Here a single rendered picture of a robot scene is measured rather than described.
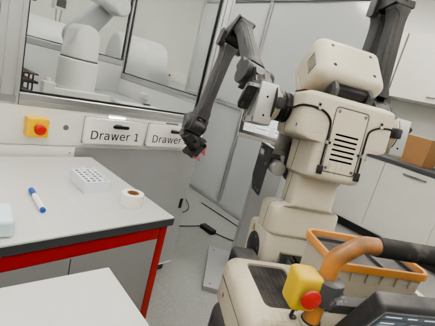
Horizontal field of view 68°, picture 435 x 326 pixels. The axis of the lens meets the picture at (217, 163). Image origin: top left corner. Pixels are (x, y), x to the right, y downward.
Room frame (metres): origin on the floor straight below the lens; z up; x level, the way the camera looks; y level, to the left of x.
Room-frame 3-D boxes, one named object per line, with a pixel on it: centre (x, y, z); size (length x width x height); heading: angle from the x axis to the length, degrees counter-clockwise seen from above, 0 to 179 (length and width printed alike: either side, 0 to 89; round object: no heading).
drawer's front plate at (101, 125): (1.41, 0.47, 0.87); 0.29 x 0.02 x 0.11; 140
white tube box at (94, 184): (1.02, 0.40, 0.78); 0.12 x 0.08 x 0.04; 48
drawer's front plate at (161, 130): (1.65, 0.27, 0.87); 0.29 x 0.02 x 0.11; 140
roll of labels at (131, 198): (0.96, 0.23, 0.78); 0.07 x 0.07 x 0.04
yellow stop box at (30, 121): (1.15, 0.67, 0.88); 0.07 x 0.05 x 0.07; 140
